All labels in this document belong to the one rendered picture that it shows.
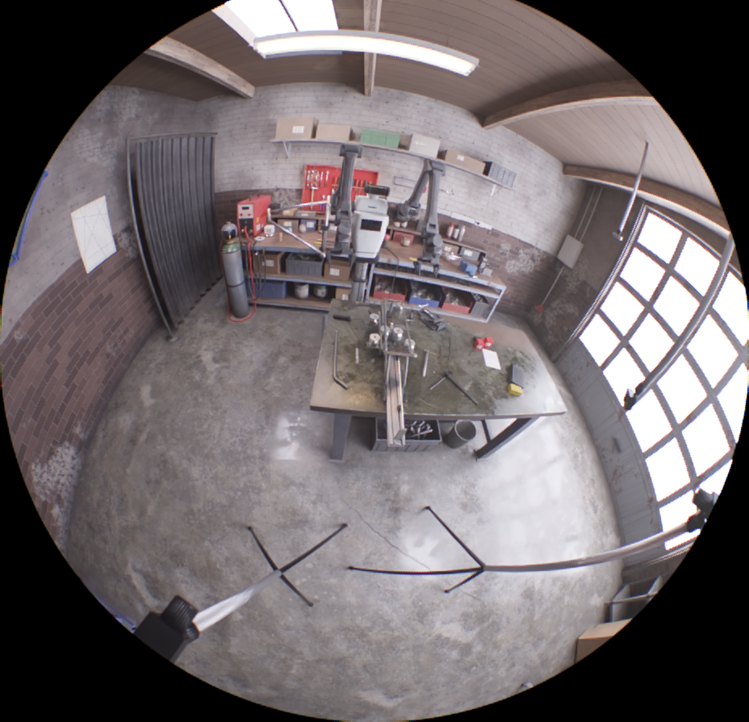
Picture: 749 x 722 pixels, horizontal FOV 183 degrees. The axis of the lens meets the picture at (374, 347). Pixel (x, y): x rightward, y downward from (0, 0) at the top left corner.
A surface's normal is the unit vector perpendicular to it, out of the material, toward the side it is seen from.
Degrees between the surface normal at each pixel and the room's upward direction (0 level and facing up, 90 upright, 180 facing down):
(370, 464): 0
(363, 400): 0
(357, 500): 0
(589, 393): 90
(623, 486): 90
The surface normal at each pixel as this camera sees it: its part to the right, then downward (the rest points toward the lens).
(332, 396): 0.18, -0.70
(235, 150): 0.01, 0.70
